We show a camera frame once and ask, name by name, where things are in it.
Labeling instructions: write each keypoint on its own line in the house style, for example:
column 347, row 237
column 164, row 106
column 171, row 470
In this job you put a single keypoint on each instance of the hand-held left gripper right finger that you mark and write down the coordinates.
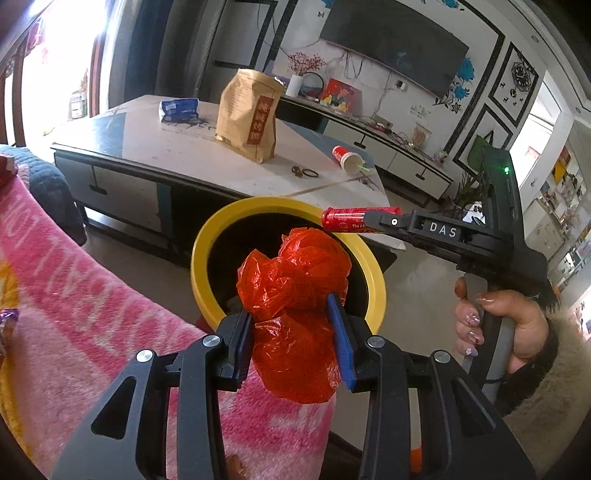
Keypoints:
column 339, row 341

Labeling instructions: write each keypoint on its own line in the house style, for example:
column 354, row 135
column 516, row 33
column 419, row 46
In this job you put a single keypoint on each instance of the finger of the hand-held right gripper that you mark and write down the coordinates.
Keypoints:
column 392, row 222

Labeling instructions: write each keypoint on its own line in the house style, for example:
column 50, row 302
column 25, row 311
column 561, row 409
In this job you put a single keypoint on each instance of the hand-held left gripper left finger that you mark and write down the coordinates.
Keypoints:
column 242, row 341

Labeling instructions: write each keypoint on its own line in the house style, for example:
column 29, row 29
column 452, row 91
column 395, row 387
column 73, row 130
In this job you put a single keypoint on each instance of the red cylindrical snack packet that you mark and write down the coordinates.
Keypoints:
column 344, row 220

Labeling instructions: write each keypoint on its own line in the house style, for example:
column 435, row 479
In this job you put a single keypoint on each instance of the red plastic bag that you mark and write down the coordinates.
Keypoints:
column 295, row 277

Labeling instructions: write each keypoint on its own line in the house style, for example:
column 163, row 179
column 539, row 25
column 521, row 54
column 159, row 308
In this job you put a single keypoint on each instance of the yellow trash bin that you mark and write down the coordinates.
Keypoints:
column 207, row 240

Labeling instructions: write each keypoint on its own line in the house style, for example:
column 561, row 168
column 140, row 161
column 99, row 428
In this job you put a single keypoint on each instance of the person's right forearm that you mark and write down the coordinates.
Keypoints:
column 554, row 378

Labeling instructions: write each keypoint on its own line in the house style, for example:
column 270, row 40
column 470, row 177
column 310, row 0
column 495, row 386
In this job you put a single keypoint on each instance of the person's right hand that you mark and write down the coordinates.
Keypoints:
column 526, row 327

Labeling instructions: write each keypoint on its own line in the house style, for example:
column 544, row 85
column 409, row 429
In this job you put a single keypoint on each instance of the person's left hand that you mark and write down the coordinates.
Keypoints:
column 238, row 468

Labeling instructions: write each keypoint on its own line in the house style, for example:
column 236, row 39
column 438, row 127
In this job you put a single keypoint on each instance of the white display shelf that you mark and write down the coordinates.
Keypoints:
column 554, row 221

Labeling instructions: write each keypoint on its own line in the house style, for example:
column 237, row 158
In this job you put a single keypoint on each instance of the green potted plant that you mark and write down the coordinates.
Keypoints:
column 468, row 191

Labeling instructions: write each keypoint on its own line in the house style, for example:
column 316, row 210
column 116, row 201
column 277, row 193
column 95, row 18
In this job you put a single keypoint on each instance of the black white television cabinet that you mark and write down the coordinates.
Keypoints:
column 383, row 147

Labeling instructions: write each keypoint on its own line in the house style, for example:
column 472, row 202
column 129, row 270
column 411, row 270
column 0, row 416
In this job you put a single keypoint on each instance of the red paper cup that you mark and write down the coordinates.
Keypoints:
column 344, row 156

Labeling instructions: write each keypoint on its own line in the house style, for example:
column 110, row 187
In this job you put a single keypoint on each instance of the green bag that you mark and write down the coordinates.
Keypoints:
column 478, row 154

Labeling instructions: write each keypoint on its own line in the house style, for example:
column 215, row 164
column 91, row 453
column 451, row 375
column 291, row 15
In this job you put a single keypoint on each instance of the colourful picture box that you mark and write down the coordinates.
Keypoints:
column 340, row 96

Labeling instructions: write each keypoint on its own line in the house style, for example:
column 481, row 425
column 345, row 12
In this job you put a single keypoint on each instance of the pink yellow printed blanket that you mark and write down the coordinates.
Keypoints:
column 92, row 323

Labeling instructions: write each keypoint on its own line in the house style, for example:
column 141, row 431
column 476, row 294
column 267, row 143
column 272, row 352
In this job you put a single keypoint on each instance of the white vase red flowers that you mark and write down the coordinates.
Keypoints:
column 295, row 83

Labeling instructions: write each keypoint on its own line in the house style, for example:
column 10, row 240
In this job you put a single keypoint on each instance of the brown paper bag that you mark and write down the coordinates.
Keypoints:
column 247, row 115

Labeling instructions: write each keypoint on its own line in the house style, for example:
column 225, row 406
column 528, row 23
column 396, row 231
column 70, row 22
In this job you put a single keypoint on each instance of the marble top coffee table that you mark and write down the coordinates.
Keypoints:
column 184, row 152

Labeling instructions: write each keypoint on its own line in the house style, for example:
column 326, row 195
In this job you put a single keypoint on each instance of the purple candy wrapper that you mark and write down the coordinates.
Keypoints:
column 8, row 318

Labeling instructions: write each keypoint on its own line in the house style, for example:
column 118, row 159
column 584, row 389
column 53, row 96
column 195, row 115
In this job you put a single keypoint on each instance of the blue packet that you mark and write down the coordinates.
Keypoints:
column 179, row 110

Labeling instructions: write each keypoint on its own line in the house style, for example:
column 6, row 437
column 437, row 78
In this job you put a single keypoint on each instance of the dark blue quilted cover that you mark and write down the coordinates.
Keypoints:
column 46, row 184

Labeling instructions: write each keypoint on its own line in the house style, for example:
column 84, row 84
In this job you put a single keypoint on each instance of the grey standing air conditioner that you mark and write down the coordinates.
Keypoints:
column 189, row 46

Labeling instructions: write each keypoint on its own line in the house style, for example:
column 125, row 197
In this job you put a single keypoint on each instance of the white bucket with plant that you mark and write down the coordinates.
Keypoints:
column 77, row 104

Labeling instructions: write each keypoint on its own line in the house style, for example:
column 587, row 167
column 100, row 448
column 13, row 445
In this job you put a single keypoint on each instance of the dark blue grey curtain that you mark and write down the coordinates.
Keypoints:
column 131, row 50

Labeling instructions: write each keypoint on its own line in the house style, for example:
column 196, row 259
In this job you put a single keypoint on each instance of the hanging pink clothes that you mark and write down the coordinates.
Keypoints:
column 34, row 39

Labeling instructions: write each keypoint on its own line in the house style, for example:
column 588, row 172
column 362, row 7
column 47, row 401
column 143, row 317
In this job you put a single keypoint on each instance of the black wall clock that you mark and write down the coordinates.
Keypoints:
column 521, row 75

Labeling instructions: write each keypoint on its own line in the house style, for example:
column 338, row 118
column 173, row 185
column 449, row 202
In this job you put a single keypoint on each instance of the wall mounted television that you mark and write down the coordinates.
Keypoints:
column 397, row 41

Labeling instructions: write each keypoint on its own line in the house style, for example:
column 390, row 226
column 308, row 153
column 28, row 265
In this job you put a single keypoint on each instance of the brown frame glass door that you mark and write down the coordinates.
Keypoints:
column 55, row 78

